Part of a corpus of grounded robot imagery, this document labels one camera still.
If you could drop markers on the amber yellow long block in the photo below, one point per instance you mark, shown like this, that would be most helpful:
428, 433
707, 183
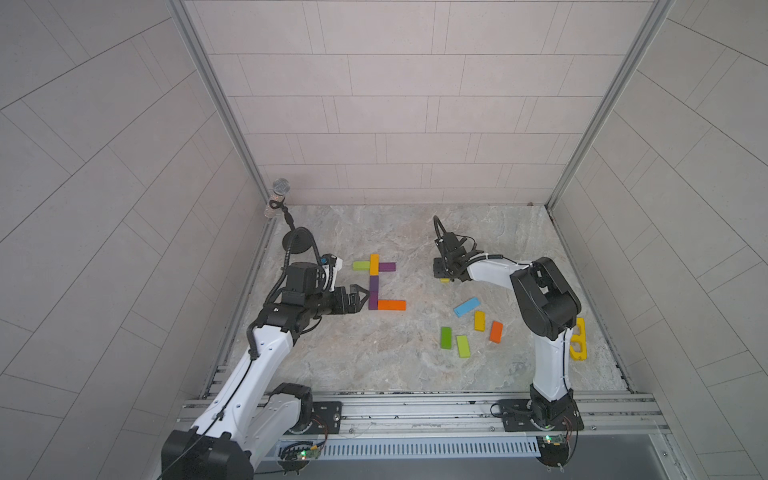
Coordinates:
374, 265

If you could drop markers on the circuit board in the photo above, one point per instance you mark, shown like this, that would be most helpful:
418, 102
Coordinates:
296, 456
554, 450

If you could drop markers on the yellow block small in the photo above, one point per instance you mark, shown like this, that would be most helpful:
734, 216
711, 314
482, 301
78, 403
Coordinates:
479, 321

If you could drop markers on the microphone on black stand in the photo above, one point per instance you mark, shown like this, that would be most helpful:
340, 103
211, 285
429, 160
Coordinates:
298, 239

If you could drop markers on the aluminium rail frame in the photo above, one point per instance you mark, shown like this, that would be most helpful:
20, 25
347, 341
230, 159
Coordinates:
447, 415

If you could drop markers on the yellow triangle frame piece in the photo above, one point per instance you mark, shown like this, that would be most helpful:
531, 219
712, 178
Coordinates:
578, 342

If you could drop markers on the red orange block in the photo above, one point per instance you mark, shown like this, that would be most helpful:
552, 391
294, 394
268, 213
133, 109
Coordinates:
496, 332

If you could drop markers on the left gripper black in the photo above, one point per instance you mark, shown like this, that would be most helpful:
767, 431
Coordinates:
353, 306

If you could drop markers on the light blue block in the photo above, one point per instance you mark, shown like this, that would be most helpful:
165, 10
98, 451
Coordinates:
466, 307

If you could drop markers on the right circuit board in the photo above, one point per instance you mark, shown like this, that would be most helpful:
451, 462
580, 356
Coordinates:
554, 450

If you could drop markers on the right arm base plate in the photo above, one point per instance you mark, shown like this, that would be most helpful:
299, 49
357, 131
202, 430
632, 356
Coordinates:
538, 414

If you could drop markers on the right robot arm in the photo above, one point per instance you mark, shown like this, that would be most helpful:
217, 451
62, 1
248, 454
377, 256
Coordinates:
548, 306

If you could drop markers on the left circuit board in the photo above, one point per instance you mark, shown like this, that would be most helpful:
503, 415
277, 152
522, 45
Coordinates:
296, 456

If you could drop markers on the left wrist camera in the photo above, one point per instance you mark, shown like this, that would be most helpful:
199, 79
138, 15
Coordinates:
331, 265

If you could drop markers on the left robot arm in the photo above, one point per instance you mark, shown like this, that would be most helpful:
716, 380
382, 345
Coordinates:
219, 445

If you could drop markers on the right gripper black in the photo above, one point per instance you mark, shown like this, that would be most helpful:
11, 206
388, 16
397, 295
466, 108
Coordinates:
437, 270

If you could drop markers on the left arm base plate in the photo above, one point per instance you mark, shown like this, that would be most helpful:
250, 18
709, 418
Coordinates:
326, 418

